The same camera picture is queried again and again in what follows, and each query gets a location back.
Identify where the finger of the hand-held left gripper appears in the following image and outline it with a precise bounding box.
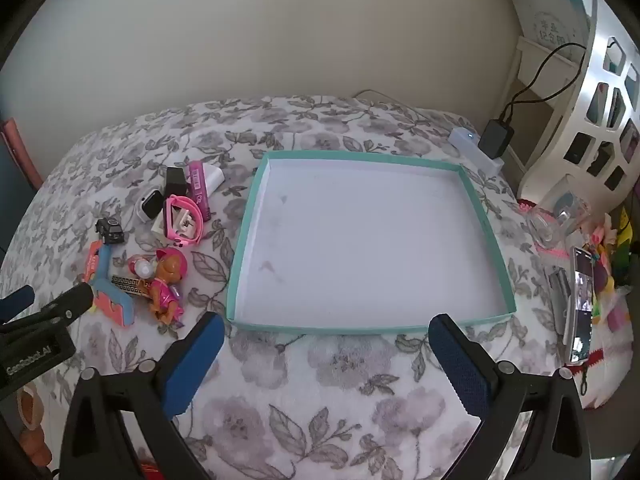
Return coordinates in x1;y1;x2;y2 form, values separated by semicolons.
0;283;96;342
0;285;37;324

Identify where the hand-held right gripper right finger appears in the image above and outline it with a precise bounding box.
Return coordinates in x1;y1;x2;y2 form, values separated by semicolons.
429;313;593;480

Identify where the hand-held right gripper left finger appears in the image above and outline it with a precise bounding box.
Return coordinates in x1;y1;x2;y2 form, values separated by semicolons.
59;311;226;480

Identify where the orange and blue toy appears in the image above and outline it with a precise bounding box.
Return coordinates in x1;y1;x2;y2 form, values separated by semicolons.
83;240;137;329

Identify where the black toy car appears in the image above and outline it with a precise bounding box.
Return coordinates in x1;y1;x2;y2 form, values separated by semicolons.
95;217;126;246

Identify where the pink smartwatch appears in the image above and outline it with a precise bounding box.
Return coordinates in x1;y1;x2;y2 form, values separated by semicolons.
164;193;206;249

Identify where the white smartwatch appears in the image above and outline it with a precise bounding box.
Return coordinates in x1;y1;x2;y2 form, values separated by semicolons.
135;187;166;222

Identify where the teal shallow cardboard box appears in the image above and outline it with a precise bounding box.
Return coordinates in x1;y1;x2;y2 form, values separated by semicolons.
226;150;517;336

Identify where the black charger plug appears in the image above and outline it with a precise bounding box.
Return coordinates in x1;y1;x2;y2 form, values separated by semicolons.
165;166;189;199

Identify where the brown plush toy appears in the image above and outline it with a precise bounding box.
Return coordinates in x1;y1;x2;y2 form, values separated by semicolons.
15;387;52;467

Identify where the black gold patterned bar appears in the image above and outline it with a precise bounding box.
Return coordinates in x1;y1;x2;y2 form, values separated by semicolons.
110;275;151;294

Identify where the pink toy dog figure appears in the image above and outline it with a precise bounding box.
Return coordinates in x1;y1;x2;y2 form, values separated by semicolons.
144;247;189;327

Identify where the round pink white toy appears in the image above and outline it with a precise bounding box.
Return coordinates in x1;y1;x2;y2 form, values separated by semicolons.
125;254;157;281

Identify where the grey floral blanket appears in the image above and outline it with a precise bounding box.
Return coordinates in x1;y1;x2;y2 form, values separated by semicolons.
0;94;621;480

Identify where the dark cabinet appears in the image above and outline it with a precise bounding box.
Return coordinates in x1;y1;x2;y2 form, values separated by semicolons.
0;132;36;256

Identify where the grey phone stand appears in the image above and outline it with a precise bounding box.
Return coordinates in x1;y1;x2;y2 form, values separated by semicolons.
548;267;571;334

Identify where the smartphone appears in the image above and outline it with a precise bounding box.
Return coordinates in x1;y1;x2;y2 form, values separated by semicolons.
564;246;597;366

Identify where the white crocheted mat red edge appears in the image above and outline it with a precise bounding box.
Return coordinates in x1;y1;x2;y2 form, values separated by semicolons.
519;199;637;411

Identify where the clear plastic cup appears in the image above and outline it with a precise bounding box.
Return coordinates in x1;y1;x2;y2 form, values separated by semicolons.
525;195;594;257

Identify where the white charger plug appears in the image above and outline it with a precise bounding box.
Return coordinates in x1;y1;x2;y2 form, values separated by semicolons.
204;162;225;197

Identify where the pile of colourful toys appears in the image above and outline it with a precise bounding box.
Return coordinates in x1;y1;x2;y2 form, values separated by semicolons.
592;207;640;323

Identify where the white power strip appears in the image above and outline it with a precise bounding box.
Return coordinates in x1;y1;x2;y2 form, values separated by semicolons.
448;128;505;177

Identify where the white album box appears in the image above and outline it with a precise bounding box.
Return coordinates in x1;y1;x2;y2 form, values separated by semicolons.
510;0;592;57

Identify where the reddish brown post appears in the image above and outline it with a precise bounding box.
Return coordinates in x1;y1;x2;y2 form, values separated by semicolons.
0;118;45;192

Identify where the black power adapter with cable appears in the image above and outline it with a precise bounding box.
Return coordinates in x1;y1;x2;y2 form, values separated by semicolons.
502;35;588;181

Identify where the black power cable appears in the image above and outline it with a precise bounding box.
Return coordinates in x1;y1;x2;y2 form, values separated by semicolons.
499;41;589;126

